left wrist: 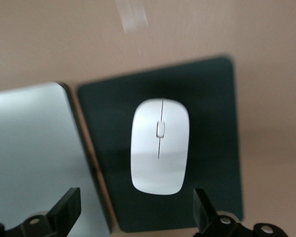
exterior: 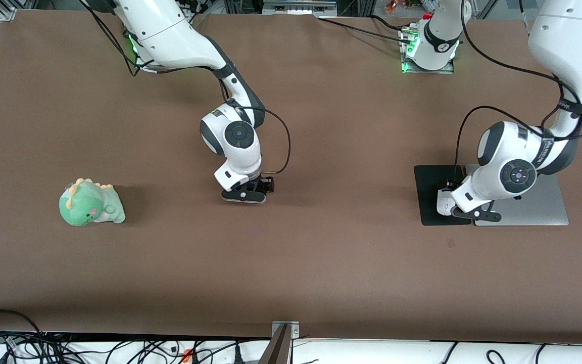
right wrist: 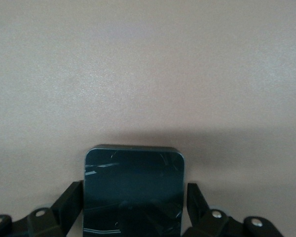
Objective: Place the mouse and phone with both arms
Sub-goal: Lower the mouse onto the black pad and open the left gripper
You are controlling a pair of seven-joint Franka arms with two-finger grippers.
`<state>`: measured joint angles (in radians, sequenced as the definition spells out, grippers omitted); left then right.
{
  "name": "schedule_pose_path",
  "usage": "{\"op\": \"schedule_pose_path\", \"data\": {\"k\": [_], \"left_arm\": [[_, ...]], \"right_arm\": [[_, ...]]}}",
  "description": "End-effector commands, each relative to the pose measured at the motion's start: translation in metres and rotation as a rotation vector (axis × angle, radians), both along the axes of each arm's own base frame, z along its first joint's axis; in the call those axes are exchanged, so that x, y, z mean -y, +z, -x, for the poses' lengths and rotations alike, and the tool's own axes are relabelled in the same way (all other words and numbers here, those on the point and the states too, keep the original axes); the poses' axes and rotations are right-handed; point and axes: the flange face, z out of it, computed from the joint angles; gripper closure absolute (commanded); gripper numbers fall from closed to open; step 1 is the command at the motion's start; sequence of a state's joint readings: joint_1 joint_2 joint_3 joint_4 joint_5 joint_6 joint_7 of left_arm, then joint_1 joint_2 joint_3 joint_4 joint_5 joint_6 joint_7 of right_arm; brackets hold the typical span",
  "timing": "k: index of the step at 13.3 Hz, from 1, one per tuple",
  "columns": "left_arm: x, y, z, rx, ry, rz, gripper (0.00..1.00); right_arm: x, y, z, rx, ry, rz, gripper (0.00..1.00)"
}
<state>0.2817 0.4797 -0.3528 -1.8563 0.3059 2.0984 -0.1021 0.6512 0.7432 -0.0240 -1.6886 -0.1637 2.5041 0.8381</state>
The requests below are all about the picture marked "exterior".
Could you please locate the black rectangular mouse pad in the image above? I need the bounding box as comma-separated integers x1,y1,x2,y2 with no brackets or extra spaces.
413,165,473,226

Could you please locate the silver closed laptop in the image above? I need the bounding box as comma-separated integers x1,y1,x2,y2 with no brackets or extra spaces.
465,164,570,227

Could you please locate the green dinosaur plush toy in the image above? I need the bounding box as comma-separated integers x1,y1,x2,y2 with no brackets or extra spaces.
59,177,126,227

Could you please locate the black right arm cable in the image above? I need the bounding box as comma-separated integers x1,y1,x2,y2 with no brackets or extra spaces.
218,76,292,175

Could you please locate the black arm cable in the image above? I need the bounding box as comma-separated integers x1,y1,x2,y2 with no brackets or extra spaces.
218,76,292,175
453,0,582,185

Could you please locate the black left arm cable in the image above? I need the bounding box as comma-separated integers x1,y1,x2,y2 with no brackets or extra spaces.
453,0,582,185

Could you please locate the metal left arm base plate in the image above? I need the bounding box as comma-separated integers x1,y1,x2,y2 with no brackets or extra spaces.
401,60,456,75

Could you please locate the metal table edge bracket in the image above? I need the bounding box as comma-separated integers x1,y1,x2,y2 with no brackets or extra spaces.
271,321,300,364

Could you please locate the black cable on table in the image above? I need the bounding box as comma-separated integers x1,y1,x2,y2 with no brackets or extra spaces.
316,17,414,45

